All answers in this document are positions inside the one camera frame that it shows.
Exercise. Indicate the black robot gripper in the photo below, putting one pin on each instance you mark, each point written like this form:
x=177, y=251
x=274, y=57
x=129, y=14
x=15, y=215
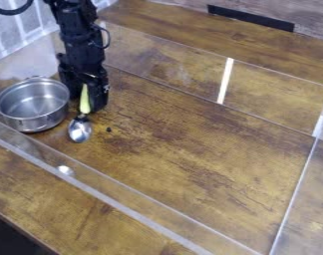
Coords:
x=81, y=63

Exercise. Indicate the green handled metal spoon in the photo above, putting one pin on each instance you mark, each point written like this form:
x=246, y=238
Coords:
x=79, y=126

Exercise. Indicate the small stainless steel pot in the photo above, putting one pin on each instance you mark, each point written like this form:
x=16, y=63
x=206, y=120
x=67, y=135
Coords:
x=34, y=105

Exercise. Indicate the black strip on table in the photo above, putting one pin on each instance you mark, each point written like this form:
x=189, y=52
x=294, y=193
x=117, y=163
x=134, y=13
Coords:
x=250, y=18

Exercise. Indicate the clear acrylic front barrier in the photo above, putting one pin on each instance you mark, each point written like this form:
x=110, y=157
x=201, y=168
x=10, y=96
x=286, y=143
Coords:
x=159, y=217

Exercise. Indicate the clear acrylic barrier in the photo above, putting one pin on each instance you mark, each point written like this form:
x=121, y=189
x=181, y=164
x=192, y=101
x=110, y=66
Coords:
x=300, y=232
x=159, y=217

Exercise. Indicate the clear acrylic right barrier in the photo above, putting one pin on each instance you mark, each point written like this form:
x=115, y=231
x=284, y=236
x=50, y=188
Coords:
x=300, y=232

